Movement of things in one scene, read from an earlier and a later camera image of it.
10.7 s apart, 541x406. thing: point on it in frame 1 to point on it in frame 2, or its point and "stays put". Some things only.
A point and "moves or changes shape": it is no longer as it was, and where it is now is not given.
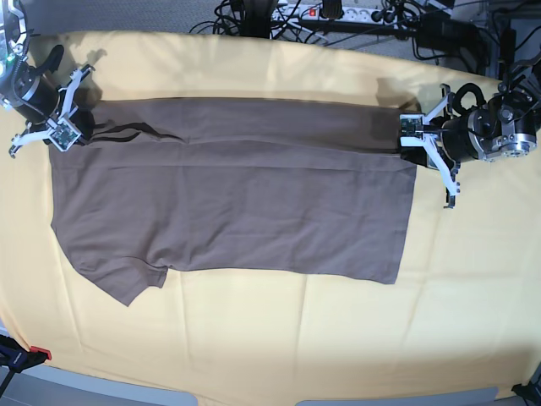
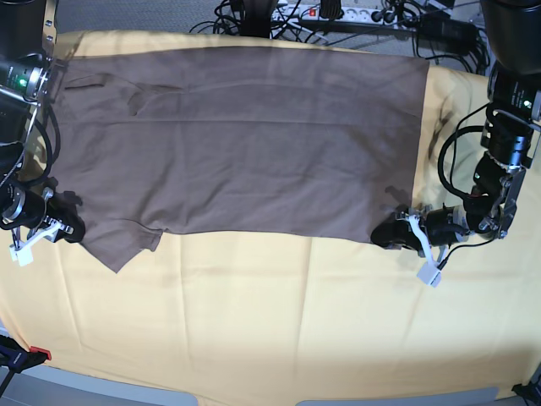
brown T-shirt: [297, 186] moves or changes shape
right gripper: [472, 136] to [444, 226]
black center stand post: [256, 18] stays put
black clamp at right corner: [531, 392] stays put
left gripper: [36, 99] to [24, 208]
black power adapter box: [439, 30] stays put
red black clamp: [14, 355] stays put
